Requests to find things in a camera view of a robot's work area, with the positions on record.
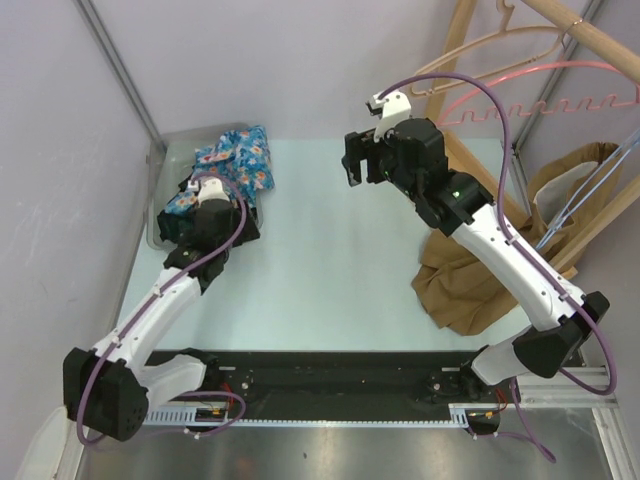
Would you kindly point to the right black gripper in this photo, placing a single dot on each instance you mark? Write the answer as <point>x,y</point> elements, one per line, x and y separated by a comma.
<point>361,147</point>

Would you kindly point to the blue floral garment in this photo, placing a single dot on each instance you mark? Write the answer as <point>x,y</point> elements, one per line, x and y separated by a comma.
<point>242,156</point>

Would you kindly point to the dark green garment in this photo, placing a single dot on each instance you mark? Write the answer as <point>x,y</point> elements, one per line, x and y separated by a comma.
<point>170,225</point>

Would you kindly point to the light blue wire hanger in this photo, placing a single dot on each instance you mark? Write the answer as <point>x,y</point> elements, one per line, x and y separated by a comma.
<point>567,194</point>

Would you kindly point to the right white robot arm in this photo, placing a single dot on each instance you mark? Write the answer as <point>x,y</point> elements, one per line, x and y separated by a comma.
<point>411,156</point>

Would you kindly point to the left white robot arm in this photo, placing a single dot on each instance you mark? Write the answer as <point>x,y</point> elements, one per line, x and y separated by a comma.
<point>110,388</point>

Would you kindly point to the beige wooden hanger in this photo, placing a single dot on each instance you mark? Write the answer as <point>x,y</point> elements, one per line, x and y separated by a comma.
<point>503,45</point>

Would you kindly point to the grey plastic bin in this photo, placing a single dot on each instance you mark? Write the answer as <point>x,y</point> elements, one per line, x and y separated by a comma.
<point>169,167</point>

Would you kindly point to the wooden clothes rack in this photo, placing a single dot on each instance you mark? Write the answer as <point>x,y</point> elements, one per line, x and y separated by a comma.
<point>505,165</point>

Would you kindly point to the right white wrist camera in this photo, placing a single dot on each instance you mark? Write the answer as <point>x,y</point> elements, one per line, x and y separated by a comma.
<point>391,110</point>

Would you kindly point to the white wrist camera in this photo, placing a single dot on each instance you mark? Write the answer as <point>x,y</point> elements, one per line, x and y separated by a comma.
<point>391,110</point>
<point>207,189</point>

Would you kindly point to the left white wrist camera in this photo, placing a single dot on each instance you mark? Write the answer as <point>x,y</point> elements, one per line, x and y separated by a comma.
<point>207,189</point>

